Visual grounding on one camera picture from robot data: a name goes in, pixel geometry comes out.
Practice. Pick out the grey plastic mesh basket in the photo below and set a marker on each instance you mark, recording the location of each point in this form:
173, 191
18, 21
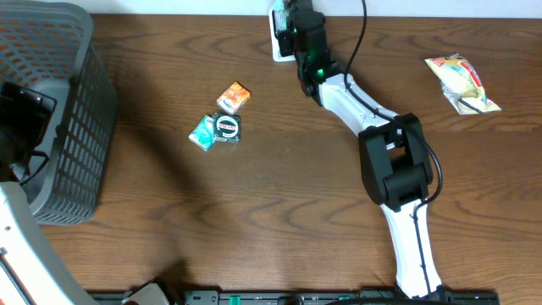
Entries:
47, 47

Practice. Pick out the teal small box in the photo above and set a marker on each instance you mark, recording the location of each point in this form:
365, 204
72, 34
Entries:
203, 134

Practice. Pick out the orange small box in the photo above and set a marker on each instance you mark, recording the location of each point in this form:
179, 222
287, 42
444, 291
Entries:
233, 98

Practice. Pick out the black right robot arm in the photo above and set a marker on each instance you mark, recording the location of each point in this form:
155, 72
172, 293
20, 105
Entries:
397, 164

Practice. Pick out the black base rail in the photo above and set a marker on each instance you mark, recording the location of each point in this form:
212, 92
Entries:
159, 292

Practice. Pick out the white barcode scanner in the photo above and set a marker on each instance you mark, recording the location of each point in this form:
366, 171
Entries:
278, 22

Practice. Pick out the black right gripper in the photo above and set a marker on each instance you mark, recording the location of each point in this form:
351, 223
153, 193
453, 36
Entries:
282, 41

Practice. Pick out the yellow snack bag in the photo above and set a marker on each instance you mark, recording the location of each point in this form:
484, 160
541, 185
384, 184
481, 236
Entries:
461, 85

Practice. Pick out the teal snack packet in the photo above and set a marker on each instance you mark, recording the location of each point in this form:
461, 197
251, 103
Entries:
281, 7

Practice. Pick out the black round-logo packet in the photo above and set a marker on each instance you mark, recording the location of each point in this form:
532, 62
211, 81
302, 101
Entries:
226, 128

